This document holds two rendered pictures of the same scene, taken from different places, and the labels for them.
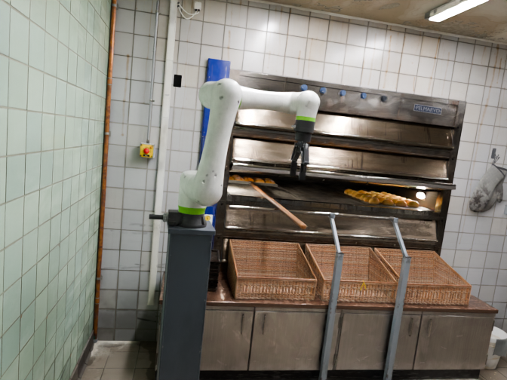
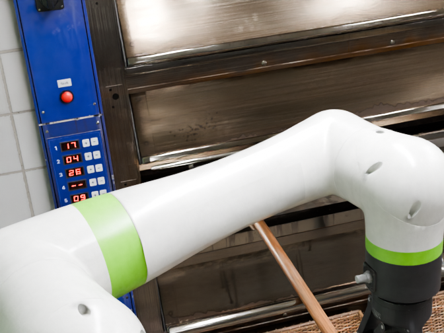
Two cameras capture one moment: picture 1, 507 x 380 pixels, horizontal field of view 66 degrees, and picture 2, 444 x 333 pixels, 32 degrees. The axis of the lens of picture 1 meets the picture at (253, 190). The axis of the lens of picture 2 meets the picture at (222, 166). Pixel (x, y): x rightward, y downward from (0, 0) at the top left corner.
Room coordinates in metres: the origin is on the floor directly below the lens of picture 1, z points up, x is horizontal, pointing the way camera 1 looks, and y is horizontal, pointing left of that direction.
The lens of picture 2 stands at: (1.07, 0.02, 2.21)
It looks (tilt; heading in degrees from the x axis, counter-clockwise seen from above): 24 degrees down; 359
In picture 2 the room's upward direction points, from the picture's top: 6 degrees counter-clockwise
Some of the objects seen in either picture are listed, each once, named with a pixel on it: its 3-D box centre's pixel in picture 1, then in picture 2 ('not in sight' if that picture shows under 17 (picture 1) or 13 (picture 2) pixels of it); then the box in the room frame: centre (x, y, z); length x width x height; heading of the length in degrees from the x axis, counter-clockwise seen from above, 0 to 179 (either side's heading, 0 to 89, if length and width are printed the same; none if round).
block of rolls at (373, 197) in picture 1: (379, 197); not in sight; (3.63, -1.18, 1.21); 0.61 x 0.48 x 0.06; 11
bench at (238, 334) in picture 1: (324, 326); not in sight; (2.78, -0.63, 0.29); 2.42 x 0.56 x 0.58; 101
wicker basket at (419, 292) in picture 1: (419, 274); not in sight; (2.94, -1.34, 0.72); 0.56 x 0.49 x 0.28; 102
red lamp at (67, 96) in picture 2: not in sight; (66, 92); (2.85, 0.33, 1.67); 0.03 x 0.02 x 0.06; 101
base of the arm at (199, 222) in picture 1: (178, 217); not in sight; (1.75, 0.33, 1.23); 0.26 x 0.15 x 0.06; 105
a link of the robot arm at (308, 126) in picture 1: (303, 127); (400, 267); (1.87, -0.20, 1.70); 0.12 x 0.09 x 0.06; 103
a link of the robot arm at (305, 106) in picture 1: (306, 105); (400, 191); (1.88, -0.21, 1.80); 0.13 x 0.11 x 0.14; 28
